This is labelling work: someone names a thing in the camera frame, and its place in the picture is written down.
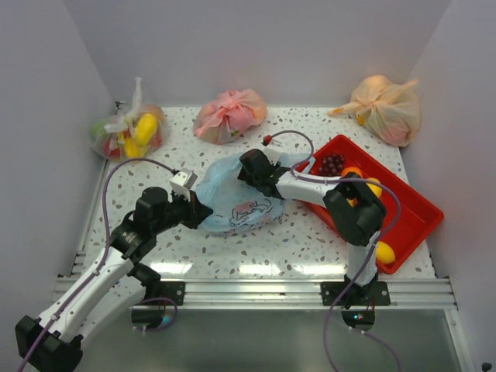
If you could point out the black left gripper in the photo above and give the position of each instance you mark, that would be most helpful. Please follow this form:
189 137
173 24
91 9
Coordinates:
197 211

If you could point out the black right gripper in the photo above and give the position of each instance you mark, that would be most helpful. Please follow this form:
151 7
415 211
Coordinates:
245 176

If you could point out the blue printed plastic bag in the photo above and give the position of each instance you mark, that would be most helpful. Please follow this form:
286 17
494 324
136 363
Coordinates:
236 207

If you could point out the purple grape bunch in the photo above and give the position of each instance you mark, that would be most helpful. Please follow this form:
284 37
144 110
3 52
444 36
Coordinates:
332 165

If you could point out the orange round fruit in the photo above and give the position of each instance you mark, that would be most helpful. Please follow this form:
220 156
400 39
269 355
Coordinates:
351 170

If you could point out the yellow lemon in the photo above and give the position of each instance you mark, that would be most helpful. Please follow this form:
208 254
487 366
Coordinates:
375 186

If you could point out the yellow fruit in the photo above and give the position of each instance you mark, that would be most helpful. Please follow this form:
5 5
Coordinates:
385 254

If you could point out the green orange mango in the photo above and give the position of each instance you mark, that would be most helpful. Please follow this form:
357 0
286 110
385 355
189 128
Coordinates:
352 202

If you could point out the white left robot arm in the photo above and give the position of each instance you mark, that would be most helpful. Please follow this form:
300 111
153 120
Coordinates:
52 341

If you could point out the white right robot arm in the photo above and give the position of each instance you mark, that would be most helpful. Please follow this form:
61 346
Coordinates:
356 212

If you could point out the pink knotted plastic bag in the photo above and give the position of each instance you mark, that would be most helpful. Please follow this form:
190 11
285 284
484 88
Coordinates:
229 116

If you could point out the clear bag with fruit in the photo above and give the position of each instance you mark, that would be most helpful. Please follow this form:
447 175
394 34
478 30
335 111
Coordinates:
135 131

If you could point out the orange knotted plastic bag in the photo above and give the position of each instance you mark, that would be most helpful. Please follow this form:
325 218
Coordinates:
390 111

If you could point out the red plastic tray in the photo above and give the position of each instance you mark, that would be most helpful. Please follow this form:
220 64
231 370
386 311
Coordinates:
419 217

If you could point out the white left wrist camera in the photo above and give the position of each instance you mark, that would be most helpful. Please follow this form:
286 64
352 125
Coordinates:
182 182

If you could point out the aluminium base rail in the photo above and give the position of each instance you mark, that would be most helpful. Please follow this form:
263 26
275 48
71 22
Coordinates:
252 278

